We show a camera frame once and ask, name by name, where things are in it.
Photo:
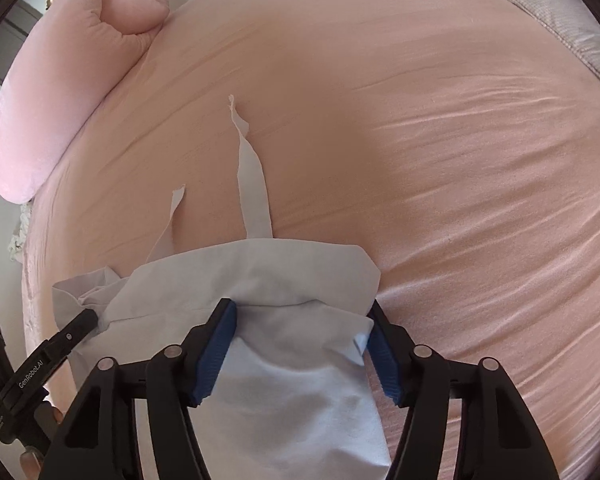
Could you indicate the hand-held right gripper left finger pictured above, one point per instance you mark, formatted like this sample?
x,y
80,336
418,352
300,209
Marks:
x,y
215,355

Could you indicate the crumpled clothes pile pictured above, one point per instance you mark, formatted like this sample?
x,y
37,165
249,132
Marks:
x,y
20,235

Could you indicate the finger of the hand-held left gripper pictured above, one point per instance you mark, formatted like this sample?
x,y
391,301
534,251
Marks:
x,y
72,332

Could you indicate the pink pillow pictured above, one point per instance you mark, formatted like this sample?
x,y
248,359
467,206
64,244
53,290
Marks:
x,y
55,85

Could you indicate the white shirt with navy trim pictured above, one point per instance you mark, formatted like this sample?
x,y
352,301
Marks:
x,y
290,410

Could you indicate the person's left hand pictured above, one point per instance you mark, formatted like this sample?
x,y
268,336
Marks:
x,y
30,462

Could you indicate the pink sheet bed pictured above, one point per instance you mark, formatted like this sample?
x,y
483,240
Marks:
x,y
380,135

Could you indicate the grey door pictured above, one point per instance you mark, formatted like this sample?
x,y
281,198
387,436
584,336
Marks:
x,y
15,35

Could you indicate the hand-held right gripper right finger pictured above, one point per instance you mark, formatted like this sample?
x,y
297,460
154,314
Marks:
x,y
380,360

